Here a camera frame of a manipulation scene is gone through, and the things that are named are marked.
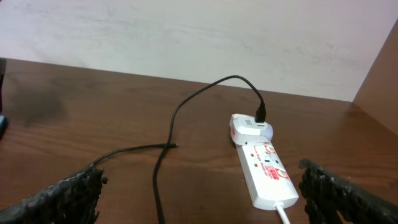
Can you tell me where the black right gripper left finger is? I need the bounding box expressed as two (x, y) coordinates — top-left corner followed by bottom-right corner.
(1, 166), (108, 224)

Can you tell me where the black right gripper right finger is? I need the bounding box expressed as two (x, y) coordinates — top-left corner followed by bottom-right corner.
(298, 159), (397, 224)

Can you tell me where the black charging cable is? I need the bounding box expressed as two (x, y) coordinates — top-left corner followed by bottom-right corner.
(89, 75), (267, 224)

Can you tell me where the blue Galaxy smartphone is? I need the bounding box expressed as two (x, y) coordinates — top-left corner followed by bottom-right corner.
(0, 115), (9, 139)

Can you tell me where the white USB charger adapter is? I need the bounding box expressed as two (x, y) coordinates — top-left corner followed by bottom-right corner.
(229, 114), (274, 146)

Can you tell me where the white power strip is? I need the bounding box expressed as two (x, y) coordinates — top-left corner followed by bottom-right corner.
(236, 143), (299, 210)

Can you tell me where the brown cardboard panel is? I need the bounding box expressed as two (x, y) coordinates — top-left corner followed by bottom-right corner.
(353, 24), (398, 134)

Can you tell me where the white power strip cord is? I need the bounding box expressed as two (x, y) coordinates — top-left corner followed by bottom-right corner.
(274, 202), (291, 224)

